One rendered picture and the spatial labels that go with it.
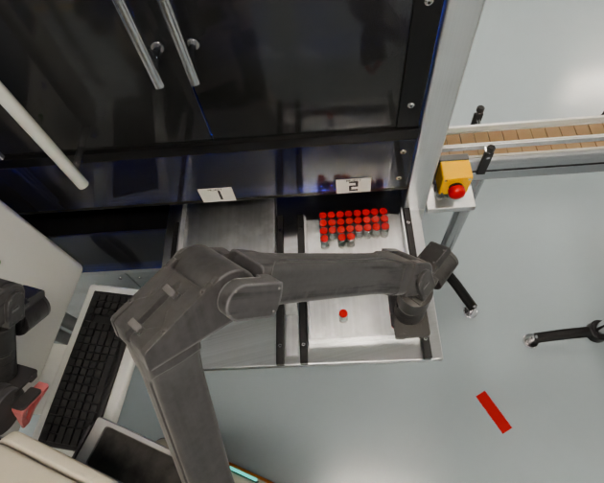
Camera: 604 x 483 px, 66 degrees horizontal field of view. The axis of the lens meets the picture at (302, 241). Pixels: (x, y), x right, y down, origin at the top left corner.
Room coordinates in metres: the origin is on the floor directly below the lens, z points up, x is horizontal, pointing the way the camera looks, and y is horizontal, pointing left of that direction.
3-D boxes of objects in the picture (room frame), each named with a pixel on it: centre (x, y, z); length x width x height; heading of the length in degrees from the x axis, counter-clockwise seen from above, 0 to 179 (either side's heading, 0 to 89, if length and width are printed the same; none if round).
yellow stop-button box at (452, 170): (0.61, -0.40, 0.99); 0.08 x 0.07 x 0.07; 172
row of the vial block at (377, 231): (0.55, -0.14, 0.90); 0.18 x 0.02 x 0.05; 83
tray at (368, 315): (0.45, -0.12, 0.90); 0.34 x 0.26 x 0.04; 173
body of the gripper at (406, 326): (0.26, -0.18, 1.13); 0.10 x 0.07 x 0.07; 173
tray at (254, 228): (0.58, 0.20, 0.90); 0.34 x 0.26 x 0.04; 172
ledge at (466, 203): (0.65, -0.42, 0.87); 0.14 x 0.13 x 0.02; 172
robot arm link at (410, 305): (0.26, -0.18, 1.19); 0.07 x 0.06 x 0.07; 131
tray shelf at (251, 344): (0.49, 0.04, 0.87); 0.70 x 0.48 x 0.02; 82
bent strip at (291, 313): (0.34, 0.06, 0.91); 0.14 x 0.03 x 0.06; 171
